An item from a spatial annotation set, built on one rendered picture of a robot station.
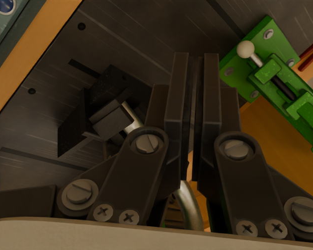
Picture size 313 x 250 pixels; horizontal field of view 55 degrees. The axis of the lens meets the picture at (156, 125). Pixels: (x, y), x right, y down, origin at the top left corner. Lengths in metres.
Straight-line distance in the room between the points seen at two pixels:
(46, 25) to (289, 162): 0.51
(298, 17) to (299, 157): 0.27
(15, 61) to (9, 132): 0.14
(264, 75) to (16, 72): 0.37
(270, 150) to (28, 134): 0.48
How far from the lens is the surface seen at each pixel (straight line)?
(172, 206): 0.52
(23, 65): 0.46
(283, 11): 0.59
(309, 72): 0.80
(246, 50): 0.51
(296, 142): 0.68
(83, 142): 0.47
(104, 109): 0.44
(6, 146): 0.56
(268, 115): 0.72
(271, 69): 0.51
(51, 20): 0.43
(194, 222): 0.48
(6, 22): 0.37
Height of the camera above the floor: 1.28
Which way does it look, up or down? 39 degrees down
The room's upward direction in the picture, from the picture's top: 152 degrees clockwise
